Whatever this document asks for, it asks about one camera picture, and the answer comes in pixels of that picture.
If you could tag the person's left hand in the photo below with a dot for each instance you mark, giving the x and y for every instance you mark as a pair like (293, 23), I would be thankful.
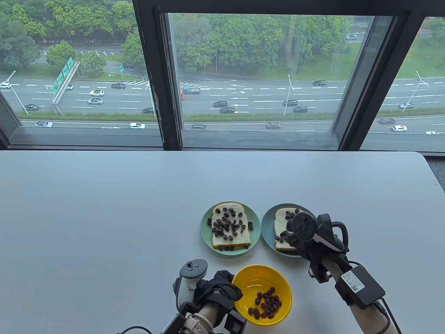
(219, 285)

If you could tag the person's right hand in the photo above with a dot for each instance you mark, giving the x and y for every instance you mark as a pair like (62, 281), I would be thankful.
(309, 248)

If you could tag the yellow bowl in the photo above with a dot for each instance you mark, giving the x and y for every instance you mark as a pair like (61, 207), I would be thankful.
(253, 276)

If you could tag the white toast slice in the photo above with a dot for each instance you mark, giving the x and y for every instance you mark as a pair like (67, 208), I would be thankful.
(281, 222)
(240, 240)

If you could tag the heap of dried cranberries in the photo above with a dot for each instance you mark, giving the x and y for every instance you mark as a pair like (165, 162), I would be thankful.
(266, 304)

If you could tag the person's right forearm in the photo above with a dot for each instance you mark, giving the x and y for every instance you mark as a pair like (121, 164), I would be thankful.
(365, 320)

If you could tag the person's left forearm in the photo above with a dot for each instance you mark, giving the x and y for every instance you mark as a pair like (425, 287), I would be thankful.
(212, 309)

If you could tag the beige wrist watch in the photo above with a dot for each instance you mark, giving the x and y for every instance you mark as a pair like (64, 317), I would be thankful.
(196, 323)

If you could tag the blue round plate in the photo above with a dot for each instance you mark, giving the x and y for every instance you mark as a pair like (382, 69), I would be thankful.
(267, 229)

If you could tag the green round plate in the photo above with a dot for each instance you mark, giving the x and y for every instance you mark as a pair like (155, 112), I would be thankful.
(205, 233)

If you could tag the black box with white label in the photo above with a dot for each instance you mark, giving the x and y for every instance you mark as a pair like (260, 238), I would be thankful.
(365, 287)
(174, 325)

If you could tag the small green road sign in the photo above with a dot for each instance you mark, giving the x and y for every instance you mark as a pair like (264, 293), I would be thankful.
(121, 69)

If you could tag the green road sign gantry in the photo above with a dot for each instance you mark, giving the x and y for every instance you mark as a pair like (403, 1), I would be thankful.
(62, 78)

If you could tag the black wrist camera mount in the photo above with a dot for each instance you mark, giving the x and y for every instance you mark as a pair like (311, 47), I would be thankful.
(318, 273)
(235, 321)

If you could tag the white street lamp post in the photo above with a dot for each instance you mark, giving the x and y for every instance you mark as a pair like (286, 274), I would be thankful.
(288, 94)
(413, 92)
(15, 94)

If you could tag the dark window frame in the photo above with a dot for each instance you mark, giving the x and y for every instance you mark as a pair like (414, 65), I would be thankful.
(153, 52)

